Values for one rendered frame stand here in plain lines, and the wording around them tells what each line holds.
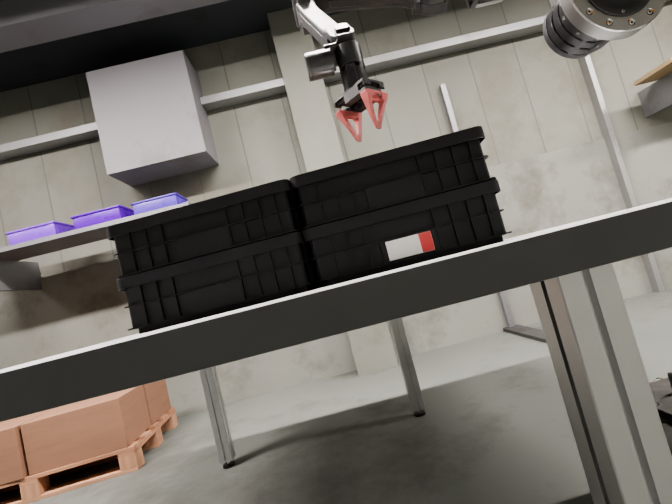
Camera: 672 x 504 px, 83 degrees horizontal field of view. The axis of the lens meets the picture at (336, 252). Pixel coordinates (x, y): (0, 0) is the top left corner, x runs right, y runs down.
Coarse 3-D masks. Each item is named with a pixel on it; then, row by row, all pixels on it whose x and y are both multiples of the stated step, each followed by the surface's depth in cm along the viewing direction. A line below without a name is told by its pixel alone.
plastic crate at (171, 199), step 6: (156, 198) 260; (162, 198) 261; (168, 198) 261; (174, 198) 261; (180, 198) 269; (186, 198) 279; (132, 204) 260; (138, 204) 260; (144, 204) 260; (150, 204) 260; (156, 204) 260; (162, 204) 260; (168, 204) 260; (174, 204) 260; (138, 210) 260; (144, 210) 260; (150, 210) 260
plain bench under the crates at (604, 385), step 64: (448, 256) 49; (512, 256) 34; (576, 256) 34; (256, 320) 33; (320, 320) 33; (384, 320) 33; (576, 320) 38; (0, 384) 32; (64, 384) 32; (128, 384) 32; (576, 384) 40; (640, 384) 38; (640, 448) 38
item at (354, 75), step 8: (352, 64) 82; (360, 64) 82; (344, 72) 82; (352, 72) 81; (360, 72) 82; (344, 80) 83; (352, 80) 81; (360, 80) 79; (368, 80) 79; (376, 80) 81; (344, 88) 83; (384, 88) 82; (336, 104) 85; (344, 104) 87
